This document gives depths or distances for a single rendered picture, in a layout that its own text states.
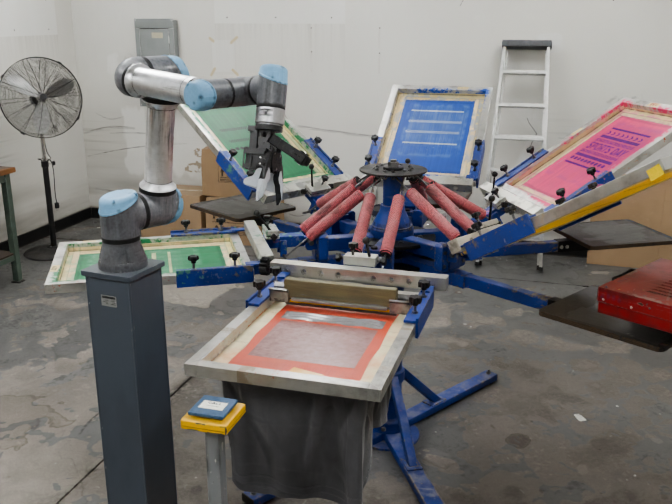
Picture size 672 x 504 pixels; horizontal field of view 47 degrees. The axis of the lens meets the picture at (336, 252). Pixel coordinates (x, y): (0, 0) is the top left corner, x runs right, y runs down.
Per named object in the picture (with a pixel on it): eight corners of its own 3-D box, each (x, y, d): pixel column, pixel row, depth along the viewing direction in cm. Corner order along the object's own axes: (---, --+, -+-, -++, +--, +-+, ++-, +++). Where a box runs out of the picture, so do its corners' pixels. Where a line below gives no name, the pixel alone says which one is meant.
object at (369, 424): (364, 510, 234) (366, 382, 221) (353, 508, 235) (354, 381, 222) (397, 434, 276) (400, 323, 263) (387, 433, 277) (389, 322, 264)
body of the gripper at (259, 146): (252, 173, 205) (256, 127, 204) (283, 175, 202) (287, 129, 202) (241, 170, 197) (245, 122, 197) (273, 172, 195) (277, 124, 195)
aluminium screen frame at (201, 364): (380, 402, 210) (380, 390, 208) (184, 375, 225) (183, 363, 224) (430, 303, 282) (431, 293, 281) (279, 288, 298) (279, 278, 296)
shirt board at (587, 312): (711, 337, 273) (714, 315, 271) (659, 372, 247) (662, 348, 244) (420, 255, 366) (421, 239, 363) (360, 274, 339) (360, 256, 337)
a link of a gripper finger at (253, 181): (239, 200, 193) (250, 172, 199) (261, 201, 192) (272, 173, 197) (236, 191, 191) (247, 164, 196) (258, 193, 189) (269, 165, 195)
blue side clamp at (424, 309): (417, 338, 254) (418, 318, 252) (402, 337, 255) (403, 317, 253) (433, 307, 281) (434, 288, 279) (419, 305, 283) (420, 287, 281)
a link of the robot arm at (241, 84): (210, 79, 204) (237, 75, 197) (243, 77, 212) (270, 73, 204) (214, 109, 206) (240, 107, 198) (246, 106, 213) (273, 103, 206)
